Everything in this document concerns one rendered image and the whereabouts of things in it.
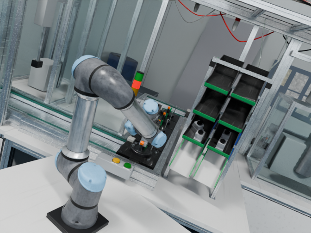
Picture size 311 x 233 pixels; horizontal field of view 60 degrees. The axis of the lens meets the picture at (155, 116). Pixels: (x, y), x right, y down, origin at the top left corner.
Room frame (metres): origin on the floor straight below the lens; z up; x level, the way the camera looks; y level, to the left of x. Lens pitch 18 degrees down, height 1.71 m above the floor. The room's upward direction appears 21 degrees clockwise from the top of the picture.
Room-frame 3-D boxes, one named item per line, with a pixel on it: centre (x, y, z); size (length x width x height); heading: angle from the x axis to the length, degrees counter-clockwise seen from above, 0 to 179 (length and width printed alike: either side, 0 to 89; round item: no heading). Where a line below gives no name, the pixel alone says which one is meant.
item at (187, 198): (1.99, -0.04, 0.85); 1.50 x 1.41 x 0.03; 84
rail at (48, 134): (1.42, 0.30, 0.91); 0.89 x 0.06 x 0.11; 84
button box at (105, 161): (1.34, 0.12, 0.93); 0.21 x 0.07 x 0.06; 84
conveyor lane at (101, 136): (1.60, 0.30, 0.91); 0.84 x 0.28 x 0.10; 84
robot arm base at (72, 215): (0.94, 0.15, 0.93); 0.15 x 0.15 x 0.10
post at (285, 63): (2.54, -0.90, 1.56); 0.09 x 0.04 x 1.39; 84
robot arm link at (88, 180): (0.94, 0.16, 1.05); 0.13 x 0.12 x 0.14; 52
